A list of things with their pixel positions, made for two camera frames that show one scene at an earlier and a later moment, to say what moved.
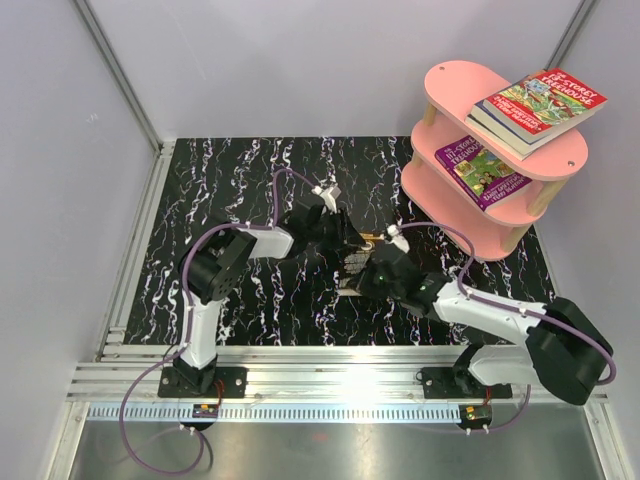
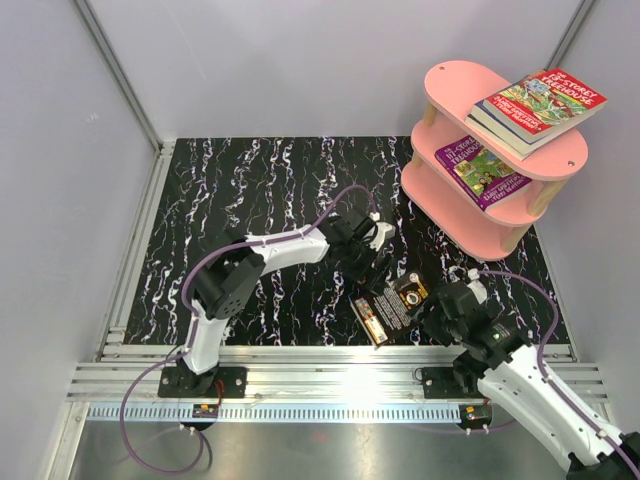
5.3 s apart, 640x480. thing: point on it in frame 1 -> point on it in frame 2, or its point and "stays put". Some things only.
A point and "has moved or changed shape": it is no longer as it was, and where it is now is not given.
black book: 355,264 has moved or changed shape
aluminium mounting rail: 290,374 stays put
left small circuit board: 205,411 stays put
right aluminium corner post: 583,15 stays put
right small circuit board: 475,415 stays put
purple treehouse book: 482,175 stays put
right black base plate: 442,383 stays put
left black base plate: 226,382 stays put
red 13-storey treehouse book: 543,102 stays put
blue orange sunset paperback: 483,115 -> 510,146
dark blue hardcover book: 520,155 -> 508,132
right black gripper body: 374,284 -> 438,326
